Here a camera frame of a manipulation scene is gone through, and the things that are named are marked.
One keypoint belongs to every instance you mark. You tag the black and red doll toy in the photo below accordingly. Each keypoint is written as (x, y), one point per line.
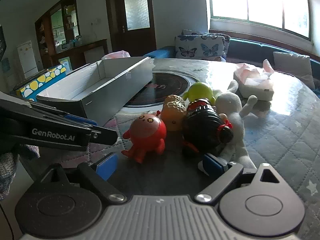
(202, 122)

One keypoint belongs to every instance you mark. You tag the white refrigerator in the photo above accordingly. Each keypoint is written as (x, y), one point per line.
(27, 60)

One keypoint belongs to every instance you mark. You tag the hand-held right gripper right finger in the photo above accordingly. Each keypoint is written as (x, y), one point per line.
(212, 166)

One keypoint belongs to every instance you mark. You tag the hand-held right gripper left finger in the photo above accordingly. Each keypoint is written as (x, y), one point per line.
(108, 166)

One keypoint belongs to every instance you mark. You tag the dark wooden door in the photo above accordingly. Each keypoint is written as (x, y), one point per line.
(117, 42)

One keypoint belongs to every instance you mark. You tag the green round alien toy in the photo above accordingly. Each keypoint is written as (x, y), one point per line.
(200, 92)

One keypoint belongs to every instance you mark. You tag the blue yellow polka dot box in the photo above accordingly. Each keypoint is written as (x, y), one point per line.
(42, 80)

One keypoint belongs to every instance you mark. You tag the dark wooden cabinet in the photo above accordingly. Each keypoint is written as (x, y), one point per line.
(47, 30)

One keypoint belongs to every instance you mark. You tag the long grey cardboard box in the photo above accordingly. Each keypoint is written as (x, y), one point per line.
(135, 80)

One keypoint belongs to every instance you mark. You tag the window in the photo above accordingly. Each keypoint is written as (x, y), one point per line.
(262, 2)

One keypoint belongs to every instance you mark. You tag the white plush rabbit doll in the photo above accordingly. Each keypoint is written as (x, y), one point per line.
(230, 105)

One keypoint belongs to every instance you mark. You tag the person's left forearm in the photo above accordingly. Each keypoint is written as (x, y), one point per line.
(6, 172)

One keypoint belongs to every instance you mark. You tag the grey quilted table cover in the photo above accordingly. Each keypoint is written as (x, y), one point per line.
(275, 135)

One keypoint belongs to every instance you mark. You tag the blue sofa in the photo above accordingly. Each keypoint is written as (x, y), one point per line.
(245, 48)

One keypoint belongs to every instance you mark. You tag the pink plastic bag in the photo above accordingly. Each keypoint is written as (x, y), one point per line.
(117, 54)

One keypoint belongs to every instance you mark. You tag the butterfly print cushion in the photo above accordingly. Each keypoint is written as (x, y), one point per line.
(197, 47)
(192, 32)

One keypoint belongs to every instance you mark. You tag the round black induction cooktop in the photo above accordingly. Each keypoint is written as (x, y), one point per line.
(162, 85)

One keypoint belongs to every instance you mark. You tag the red round octopus toy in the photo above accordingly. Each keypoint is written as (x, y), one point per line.
(147, 132)

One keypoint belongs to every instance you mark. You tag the grey cushion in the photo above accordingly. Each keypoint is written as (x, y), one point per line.
(292, 65)

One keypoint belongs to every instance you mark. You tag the tan peanut toy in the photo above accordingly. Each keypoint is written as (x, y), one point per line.
(172, 112)

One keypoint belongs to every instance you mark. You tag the white tissue pack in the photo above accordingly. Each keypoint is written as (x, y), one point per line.
(257, 85)

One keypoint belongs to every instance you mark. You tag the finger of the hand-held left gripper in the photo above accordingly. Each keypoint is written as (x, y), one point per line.
(75, 118)
(105, 136)

